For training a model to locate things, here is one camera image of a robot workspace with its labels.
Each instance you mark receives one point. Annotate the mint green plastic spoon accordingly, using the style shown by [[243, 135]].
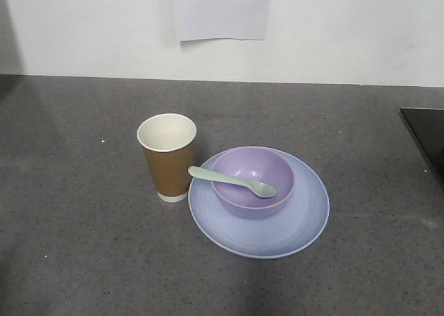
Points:
[[260, 189]]

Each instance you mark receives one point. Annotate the light blue plate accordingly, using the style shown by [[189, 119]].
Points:
[[290, 230]]

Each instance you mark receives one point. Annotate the brown paper cup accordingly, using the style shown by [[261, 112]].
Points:
[[167, 141]]

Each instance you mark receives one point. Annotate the white paper sheet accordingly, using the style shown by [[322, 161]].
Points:
[[221, 19]]

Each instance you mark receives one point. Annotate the black induction cooktop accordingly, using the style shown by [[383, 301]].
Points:
[[426, 127]]

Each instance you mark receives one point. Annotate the purple plastic bowl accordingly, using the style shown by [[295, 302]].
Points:
[[257, 164]]

